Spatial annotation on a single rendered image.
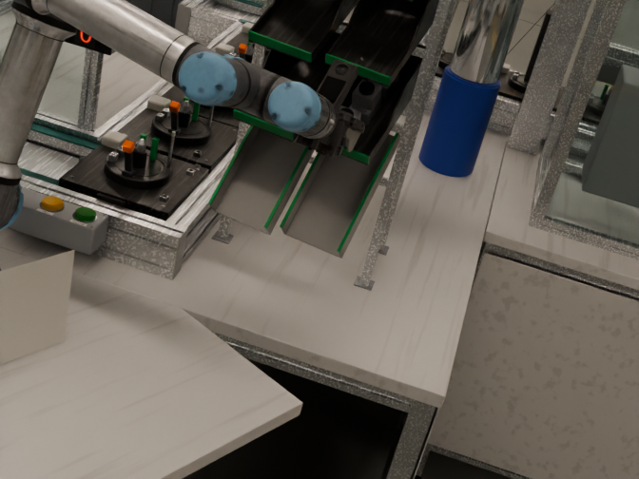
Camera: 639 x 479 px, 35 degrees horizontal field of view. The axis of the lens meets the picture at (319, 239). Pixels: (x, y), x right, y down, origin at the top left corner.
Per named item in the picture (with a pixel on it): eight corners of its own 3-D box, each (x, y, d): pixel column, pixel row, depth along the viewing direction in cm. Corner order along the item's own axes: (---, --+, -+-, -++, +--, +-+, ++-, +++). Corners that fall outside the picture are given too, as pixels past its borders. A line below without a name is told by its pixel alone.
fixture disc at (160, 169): (155, 196, 206) (156, 187, 205) (92, 176, 208) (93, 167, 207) (180, 170, 218) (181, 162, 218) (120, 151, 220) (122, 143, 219)
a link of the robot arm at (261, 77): (206, 46, 157) (267, 71, 154) (233, 53, 168) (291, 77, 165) (188, 93, 158) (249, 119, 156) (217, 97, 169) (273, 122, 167)
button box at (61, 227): (90, 256, 195) (93, 229, 192) (-9, 223, 197) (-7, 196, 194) (106, 240, 201) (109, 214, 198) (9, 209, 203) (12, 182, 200)
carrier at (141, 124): (209, 174, 225) (219, 124, 218) (110, 143, 227) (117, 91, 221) (243, 137, 245) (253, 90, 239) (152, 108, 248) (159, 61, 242)
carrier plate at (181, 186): (166, 221, 202) (168, 212, 201) (58, 186, 205) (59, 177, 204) (207, 177, 223) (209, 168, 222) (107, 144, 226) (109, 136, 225)
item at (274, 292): (440, 409, 189) (445, 396, 187) (-261, 172, 206) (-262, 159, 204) (504, 145, 311) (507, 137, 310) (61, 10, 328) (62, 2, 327)
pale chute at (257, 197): (270, 236, 199) (266, 227, 195) (213, 211, 203) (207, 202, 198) (332, 118, 206) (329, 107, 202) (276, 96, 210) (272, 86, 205)
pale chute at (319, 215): (341, 258, 197) (339, 251, 193) (282, 234, 201) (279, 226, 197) (401, 139, 204) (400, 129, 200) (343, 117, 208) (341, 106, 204)
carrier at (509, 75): (561, 117, 310) (575, 79, 304) (486, 94, 312) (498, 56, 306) (564, 92, 331) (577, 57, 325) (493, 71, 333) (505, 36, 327)
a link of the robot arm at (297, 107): (273, 69, 156) (321, 89, 154) (293, 81, 167) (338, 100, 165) (253, 116, 157) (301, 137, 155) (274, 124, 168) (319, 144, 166)
